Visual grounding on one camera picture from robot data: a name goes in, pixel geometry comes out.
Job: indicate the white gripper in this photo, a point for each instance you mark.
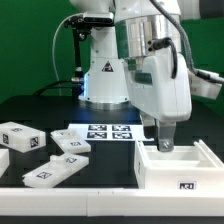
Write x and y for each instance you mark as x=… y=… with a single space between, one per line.
x=153 y=91

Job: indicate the white cabinet body box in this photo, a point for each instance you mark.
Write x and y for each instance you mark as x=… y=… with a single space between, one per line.
x=193 y=167

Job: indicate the white door panel with tags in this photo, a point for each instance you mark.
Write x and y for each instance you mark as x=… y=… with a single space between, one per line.
x=69 y=141

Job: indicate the white door panel with knob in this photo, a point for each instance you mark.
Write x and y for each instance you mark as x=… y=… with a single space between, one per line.
x=58 y=169

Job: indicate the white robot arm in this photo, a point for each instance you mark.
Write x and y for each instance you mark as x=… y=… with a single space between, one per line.
x=140 y=53

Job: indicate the white cabinet top block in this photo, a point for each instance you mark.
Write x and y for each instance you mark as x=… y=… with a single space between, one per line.
x=20 y=137

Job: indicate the white marker sheet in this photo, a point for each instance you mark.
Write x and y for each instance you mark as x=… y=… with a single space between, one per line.
x=110 y=132

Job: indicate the white front rail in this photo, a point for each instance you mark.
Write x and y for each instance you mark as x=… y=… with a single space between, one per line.
x=109 y=202

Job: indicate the black camera on stand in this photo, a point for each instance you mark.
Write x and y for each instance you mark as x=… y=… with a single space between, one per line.
x=79 y=36

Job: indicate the white left rail piece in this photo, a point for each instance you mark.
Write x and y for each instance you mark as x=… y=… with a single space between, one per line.
x=4 y=160

